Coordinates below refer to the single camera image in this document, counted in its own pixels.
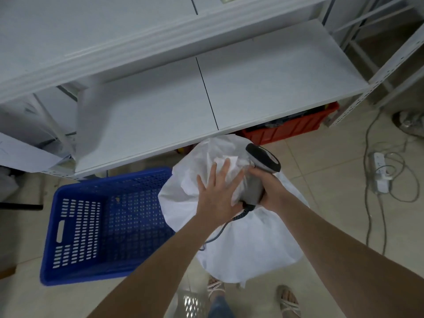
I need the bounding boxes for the person's left hand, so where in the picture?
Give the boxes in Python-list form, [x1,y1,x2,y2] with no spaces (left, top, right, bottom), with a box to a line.
[196,158,246,229]

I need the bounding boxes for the person's left leg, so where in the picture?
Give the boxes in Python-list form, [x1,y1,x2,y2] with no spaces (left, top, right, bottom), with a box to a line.
[207,294,236,318]

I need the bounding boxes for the person's left forearm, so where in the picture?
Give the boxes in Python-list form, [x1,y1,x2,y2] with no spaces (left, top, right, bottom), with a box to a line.
[87,213,226,318]

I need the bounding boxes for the person's right hand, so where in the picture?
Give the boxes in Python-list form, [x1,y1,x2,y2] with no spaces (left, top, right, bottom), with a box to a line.
[247,167,292,214]

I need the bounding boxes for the person's sandal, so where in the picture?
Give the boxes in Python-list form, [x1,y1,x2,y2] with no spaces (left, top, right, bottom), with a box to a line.
[206,276,226,300]
[276,284,302,318]

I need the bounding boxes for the grey floor cable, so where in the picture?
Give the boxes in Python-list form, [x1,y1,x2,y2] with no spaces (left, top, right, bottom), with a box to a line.
[363,109,421,256]

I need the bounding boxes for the white metal shelf rack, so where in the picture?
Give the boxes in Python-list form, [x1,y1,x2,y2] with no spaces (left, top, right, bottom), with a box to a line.
[0,0,424,181]
[328,0,424,110]

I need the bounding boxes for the red plastic crate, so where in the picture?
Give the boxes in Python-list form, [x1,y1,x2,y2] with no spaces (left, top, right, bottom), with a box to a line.
[238,102,340,146]

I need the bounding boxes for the person's right forearm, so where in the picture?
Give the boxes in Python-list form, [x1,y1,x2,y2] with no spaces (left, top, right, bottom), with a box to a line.
[275,195,424,318]

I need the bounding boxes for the white power strip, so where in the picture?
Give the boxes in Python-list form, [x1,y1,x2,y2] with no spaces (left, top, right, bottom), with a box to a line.
[370,152,393,195]

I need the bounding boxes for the white woven sack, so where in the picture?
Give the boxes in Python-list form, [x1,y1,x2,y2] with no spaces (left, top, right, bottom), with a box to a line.
[158,134,310,288]

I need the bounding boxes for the grey handheld barcode scanner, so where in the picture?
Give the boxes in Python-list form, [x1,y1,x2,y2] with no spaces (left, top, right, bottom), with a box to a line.
[240,143,281,211]

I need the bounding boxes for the white paper sign sheet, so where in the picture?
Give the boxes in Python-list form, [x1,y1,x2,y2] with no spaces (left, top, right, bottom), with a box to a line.
[0,132,64,173]

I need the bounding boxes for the black scanner cable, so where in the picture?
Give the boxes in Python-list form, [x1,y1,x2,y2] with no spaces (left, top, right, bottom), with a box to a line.
[198,208,251,252]

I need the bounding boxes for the blue plastic crate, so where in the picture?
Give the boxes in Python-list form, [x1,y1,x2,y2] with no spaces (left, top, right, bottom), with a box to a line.
[39,167,176,287]

